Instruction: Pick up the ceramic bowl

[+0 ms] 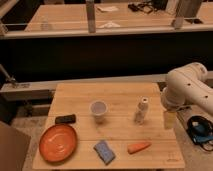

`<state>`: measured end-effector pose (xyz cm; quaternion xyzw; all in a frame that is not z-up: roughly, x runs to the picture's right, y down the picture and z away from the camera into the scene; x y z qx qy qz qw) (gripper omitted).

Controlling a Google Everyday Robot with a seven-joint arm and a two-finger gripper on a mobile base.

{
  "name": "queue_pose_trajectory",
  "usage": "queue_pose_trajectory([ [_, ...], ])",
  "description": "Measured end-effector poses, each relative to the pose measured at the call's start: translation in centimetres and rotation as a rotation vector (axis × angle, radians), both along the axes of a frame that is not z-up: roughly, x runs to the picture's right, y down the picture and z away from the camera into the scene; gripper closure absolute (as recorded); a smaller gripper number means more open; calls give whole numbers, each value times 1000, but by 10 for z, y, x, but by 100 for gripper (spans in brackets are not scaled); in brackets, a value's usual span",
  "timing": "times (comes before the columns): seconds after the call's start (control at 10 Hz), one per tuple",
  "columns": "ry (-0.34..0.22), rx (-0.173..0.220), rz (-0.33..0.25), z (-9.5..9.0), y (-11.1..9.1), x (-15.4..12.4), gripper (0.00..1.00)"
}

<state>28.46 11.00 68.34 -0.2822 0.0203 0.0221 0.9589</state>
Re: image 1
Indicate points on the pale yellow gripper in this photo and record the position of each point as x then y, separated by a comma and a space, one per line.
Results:
169, 119

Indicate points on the orange ceramic bowl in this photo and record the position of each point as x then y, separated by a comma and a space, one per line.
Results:
58, 143

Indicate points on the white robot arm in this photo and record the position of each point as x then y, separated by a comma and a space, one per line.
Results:
186, 83

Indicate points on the white plastic bottle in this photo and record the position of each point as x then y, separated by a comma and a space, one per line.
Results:
141, 110

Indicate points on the orange carrot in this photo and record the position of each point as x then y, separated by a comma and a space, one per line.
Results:
133, 148

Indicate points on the white paper cup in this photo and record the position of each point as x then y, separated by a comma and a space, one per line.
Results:
98, 110

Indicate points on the blue sponge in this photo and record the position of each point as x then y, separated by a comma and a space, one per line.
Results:
104, 152

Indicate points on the black rectangular remote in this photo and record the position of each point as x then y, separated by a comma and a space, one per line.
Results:
65, 119

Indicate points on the crumpled white tissue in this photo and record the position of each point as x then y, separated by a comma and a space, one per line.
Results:
110, 25

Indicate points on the white paper sheet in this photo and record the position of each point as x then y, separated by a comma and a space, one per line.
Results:
108, 9

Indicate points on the clear water bottle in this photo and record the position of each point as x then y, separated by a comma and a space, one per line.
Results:
44, 24

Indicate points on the brown cardboard box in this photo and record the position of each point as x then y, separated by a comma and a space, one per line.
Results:
13, 148

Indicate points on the grey metal post right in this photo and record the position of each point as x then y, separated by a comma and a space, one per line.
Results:
187, 11

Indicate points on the grey metal post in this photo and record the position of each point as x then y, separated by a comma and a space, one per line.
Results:
187, 11
90, 9

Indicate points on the metal clamp bracket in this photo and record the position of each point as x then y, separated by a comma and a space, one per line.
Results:
12, 80

